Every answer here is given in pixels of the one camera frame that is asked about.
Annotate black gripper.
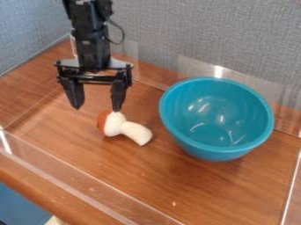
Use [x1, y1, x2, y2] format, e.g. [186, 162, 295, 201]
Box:
[55, 27, 133, 112]

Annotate brown and white toy mushroom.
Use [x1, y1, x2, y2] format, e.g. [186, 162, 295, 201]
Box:
[97, 111, 153, 146]

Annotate blue plastic bowl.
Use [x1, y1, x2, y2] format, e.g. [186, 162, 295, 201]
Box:
[159, 77, 276, 162]

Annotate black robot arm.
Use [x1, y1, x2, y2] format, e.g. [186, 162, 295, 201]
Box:
[55, 0, 133, 112]

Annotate clear acrylic back barrier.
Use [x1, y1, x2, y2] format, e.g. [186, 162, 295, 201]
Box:
[111, 40, 301, 138]

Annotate clear acrylic barrier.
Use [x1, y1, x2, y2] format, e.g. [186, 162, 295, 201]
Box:
[111, 40, 301, 138]
[0, 127, 185, 225]

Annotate clear acrylic front barrier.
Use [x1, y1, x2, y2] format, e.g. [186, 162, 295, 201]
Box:
[0, 127, 185, 225]

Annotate clear acrylic corner bracket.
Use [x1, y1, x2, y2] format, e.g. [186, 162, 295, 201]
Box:
[70, 33, 78, 58]

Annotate black cable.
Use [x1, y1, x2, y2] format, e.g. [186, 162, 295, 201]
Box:
[103, 18, 127, 46]

